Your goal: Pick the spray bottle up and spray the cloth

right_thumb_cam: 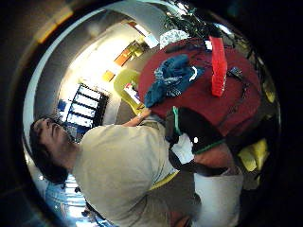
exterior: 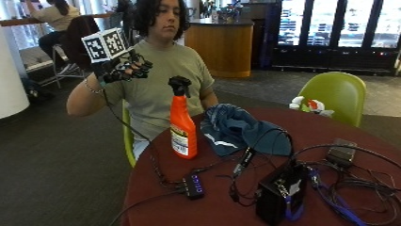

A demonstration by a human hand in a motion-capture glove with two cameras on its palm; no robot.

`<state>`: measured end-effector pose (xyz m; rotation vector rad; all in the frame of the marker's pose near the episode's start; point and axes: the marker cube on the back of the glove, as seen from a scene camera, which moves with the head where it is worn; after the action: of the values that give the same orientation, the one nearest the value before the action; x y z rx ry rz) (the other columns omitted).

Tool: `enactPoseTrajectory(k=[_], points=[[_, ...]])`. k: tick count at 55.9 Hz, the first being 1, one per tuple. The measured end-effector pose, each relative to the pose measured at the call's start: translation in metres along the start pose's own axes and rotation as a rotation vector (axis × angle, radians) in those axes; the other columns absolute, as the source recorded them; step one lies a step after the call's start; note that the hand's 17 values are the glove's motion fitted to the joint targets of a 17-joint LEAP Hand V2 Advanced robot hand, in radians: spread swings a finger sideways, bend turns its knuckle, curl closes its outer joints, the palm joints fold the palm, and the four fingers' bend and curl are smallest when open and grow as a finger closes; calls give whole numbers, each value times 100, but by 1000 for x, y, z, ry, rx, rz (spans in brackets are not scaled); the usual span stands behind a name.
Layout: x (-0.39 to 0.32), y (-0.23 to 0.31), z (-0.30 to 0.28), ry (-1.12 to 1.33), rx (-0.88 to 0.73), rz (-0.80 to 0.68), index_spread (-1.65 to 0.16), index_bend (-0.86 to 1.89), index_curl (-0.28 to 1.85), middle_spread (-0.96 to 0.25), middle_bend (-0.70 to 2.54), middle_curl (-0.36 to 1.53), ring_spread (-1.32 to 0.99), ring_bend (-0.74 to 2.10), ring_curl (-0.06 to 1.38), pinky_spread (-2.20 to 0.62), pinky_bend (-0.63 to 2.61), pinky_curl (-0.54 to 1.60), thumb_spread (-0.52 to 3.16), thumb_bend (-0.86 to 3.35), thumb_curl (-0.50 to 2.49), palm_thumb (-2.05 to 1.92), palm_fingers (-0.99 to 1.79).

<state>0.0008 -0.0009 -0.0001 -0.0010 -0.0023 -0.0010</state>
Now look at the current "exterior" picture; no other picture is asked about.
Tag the the person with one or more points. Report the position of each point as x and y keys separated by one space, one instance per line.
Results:
x=167 y=69

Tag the white marker cube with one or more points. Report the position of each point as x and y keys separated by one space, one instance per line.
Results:
x=104 y=44

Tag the black chair with jacket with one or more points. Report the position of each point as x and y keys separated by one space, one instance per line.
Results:
x=75 y=44

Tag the orange spray bottle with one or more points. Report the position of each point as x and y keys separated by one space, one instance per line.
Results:
x=183 y=122

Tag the green chair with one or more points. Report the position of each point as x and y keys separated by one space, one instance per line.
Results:
x=127 y=135
x=339 y=94

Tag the wooden counter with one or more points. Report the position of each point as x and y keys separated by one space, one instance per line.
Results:
x=221 y=47

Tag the white round pillar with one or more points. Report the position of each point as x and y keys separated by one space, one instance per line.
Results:
x=10 y=72

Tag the blue cloth bag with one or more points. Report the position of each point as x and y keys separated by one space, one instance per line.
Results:
x=237 y=128

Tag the black usb hub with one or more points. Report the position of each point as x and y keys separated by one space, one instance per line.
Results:
x=193 y=185

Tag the white and red toy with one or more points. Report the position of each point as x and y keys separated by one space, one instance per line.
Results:
x=311 y=106

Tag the glass door refrigerators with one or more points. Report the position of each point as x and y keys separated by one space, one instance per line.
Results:
x=333 y=31

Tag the black electronics box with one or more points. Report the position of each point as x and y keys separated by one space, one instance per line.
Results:
x=281 y=194

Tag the small grey adapter box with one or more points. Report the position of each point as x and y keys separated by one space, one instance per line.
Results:
x=341 y=152

